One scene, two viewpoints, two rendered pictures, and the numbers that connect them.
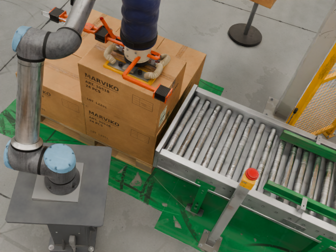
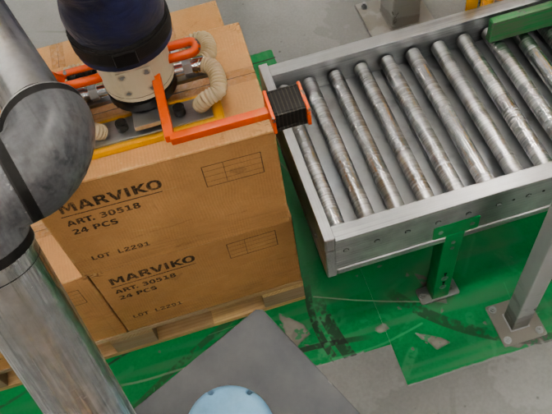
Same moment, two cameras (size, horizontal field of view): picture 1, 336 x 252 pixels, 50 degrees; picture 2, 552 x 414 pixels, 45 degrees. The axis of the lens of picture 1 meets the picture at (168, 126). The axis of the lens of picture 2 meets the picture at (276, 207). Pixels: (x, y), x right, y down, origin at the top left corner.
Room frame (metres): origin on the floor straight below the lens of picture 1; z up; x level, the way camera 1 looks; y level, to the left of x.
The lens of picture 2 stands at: (0.52, 0.49, 2.15)
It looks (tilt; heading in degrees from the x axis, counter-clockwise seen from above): 56 degrees down; 338
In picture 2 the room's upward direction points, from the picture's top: 11 degrees counter-clockwise
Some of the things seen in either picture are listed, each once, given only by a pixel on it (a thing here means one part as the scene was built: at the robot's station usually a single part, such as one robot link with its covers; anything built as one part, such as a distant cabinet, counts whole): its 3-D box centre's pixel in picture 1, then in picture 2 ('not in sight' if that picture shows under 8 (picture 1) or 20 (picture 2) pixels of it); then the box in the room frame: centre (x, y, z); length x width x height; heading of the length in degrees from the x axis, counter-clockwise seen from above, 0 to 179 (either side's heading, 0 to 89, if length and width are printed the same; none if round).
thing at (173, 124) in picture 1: (177, 117); (293, 149); (1.64, -0.06, 0.58); 0.70 x 0.03 x 0.06; 164
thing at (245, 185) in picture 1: (226, 215); (550, 246); (1.00, -0.47, 0.50); 0.07 x 0.07 x 1.00; 74
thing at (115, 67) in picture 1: (130, 69); (151, 121); (1.64, 0.31, 0.97); 0.34 x 0.10 x 0.05; 73
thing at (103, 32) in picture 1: (103, 34); not in sight; (1.80, 0.52, 1.07); 0.10 x 0.08 x 0.06; 163
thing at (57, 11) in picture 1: (58, 14); not in sight; (1.91, 0.85, 1.07); 0.08 x 0.07 x 0.05; 73
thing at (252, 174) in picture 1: (251, 175); not in sight; (1.00, -0.47, 1.02); 0.07 x 0.07 x 0.04
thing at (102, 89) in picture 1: (132, 83); (158, 152); (1.74, 0.30, 0.74); 0.60 x 0.40 x 0.40; 73
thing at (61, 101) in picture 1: (117, 80); (90, 181); (2.11, 0.50, 0.34); 1.20 x 1.00 x 0.40; 74
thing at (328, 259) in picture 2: (175, 126); (296, 170); (1.64, -0.06, 0.47); 0.70 x 0.03 x 0.15; 164
